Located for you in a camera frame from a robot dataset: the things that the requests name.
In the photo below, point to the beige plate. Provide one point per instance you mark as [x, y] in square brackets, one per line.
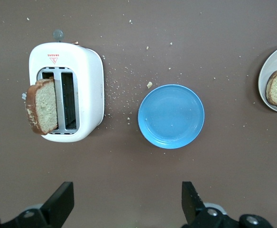
[265, 71]

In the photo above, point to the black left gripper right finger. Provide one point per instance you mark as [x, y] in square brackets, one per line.
[191, 204]

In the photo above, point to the large bread crumb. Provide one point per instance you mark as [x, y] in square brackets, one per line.
[149, 85]

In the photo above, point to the white toaster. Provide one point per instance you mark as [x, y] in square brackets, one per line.
[88, 90]

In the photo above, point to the blue plate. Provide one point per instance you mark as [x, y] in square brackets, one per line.
[171, 116]

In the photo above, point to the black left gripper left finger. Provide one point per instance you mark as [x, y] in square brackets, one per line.
[60, 204]

